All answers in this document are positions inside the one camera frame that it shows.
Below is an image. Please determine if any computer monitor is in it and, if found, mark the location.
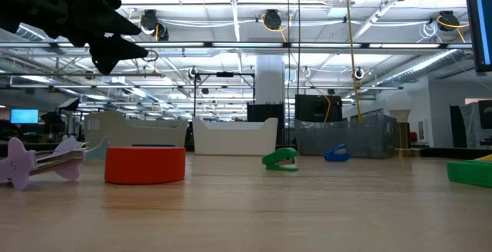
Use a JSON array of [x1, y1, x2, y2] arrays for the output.
[[464, 0, 492, 73]]

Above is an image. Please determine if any grey plastic bin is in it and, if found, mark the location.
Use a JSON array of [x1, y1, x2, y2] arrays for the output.
[[83, 111, 190, 148]]

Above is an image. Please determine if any blue mini stapler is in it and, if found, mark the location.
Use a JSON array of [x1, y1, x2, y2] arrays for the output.
[[324, 144, 351, 163]]

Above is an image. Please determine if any red tape roll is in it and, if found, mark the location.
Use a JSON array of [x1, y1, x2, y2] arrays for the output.
[[104, 146, 187, 185]]

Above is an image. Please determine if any black hanging ring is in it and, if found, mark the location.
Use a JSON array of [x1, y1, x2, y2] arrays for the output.
[[141, 49, 159, 63]]

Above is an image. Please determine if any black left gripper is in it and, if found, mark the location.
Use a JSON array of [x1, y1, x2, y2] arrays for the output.
[[0, 0, 149, 75]]

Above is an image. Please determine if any black background rig frame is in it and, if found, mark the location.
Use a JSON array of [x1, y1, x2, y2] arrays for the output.
[[193, 71, 257, 119]]

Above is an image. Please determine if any lilac staple remover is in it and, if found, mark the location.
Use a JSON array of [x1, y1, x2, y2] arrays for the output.
[[0, 136, 86, 191]]

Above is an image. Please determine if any white pillar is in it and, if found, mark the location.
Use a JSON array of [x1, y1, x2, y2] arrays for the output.
[[255, 55, 286, 105]]

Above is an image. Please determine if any yellow hanging cable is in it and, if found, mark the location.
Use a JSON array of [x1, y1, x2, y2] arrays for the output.
[[343, 0, 364, 124]]

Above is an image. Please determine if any black cabinet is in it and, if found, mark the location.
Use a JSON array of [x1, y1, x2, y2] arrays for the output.
[[247, 103, 286, 146], [294, 94, 344, 124]]

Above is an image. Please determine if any white plastic bin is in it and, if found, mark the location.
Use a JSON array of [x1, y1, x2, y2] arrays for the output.
[[192, 117, 279, 156]]

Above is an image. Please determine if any brown translucent plastic bin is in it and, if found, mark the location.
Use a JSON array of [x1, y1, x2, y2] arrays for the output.
[[294, 113, 397, 158]]

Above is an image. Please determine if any white bulb lamp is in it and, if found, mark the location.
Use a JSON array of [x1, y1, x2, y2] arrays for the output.
[[385, 91, 423, 158]]

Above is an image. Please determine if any green mini stapler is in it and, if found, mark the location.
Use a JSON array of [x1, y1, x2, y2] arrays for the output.
[[446, 159, 492, 189], [261, 147, 299, 173]]

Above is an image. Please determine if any blue lit background monitor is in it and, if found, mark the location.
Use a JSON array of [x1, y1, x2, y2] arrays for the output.
[[10, 108, 40, 124]]

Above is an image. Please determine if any grey-blue staple remover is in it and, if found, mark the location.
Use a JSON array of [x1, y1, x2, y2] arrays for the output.
[[82, 135, 111, 161]]

